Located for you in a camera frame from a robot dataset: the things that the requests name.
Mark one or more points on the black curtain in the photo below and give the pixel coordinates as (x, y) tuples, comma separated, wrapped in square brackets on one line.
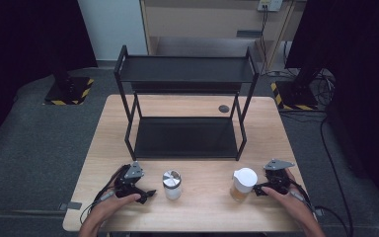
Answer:
[(19, 42), (365, 65)]

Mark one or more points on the black round table grommet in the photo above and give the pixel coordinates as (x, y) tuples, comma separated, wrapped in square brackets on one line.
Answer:
[(223, 108)]

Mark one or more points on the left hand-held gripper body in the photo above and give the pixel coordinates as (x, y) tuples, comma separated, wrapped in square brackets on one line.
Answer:
[(130, 186)]

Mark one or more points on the glass jar with silver lid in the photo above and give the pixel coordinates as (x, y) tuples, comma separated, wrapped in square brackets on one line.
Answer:
[(172, 186)]

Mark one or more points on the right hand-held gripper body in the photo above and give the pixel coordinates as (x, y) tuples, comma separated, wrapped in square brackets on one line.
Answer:
[(278, 181)]

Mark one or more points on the black stand with striped base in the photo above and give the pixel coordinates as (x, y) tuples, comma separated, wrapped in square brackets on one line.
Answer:
[(297, 95), (69, 90)]

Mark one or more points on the black two-tier metal rack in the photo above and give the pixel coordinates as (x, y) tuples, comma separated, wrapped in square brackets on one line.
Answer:
[(184, 70)]

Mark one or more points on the grey tape strip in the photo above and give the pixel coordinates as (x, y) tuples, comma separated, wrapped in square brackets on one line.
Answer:
[(70, 206)]

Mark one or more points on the wooden cabinet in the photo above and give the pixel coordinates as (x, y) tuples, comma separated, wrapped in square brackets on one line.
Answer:
[(194, 19)]

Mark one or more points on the white wall socket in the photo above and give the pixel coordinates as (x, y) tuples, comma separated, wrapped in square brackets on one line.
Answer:
[(271, 5)]

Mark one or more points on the glass jar with white lid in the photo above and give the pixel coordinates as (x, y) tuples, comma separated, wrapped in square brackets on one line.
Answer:
[(245, 181)]

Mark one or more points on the person's left hand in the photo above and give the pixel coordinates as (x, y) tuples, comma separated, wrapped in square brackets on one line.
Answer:
[(115, 205)]

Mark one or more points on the person's right hand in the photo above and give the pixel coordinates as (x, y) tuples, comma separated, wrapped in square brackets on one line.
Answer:
[(292, 202)]

